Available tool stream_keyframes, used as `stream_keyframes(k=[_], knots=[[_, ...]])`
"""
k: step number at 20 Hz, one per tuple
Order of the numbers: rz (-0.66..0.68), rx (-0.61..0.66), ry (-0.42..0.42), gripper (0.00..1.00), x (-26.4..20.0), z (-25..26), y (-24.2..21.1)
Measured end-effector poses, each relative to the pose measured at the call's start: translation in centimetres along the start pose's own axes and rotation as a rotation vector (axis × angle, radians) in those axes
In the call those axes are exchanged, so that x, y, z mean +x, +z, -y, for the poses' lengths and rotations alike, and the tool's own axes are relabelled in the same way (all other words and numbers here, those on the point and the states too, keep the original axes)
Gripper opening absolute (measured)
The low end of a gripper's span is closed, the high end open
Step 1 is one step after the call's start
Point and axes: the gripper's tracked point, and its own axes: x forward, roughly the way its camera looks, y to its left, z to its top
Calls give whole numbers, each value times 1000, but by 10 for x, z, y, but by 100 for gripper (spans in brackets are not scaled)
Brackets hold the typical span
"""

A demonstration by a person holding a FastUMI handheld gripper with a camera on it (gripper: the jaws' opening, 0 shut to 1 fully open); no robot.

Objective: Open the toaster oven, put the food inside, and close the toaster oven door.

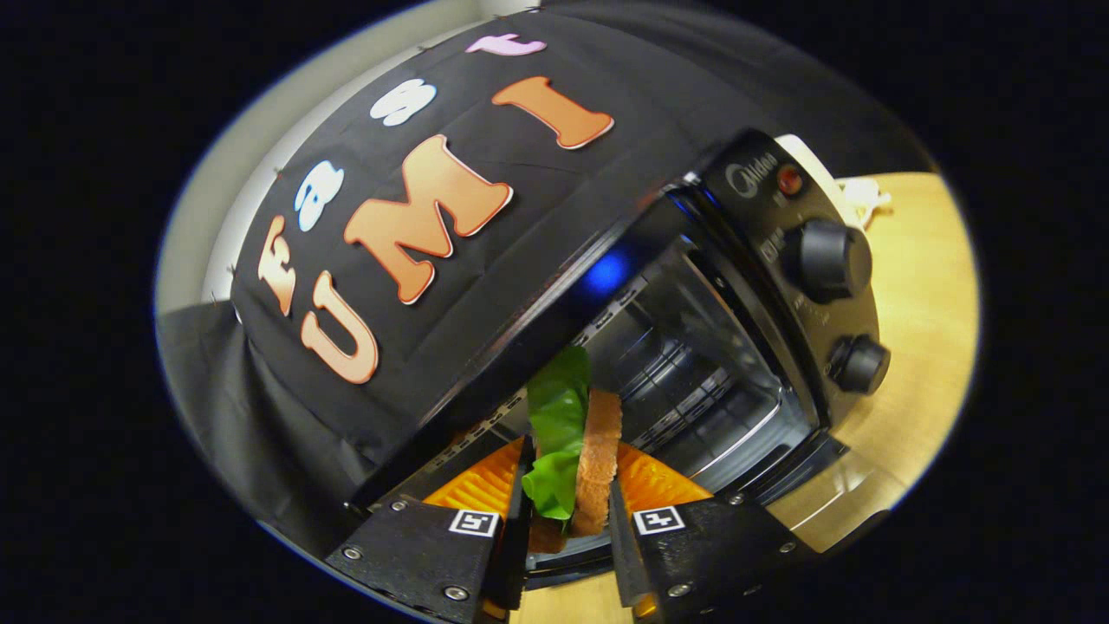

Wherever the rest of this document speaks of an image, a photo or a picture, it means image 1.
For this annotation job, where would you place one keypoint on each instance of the lettuce bread sandwich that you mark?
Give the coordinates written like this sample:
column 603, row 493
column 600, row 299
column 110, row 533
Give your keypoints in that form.
column 598, row 451

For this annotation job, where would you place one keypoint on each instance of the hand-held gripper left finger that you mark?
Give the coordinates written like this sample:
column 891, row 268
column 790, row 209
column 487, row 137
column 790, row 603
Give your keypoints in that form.
column 517, row 546

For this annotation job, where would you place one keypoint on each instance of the white pop-up toaster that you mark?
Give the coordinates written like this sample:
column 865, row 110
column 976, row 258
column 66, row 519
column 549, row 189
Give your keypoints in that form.
column 814, row 160

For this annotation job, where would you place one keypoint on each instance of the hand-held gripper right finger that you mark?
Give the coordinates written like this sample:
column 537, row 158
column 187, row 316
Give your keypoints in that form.
column 625, row 563

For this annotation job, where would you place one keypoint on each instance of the white divided condiment dish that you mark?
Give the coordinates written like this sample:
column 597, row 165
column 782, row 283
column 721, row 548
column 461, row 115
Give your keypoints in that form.
column 866, row 195

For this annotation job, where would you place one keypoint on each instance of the black toaster oven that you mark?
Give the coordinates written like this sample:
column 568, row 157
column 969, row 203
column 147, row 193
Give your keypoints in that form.
column 754, row 182

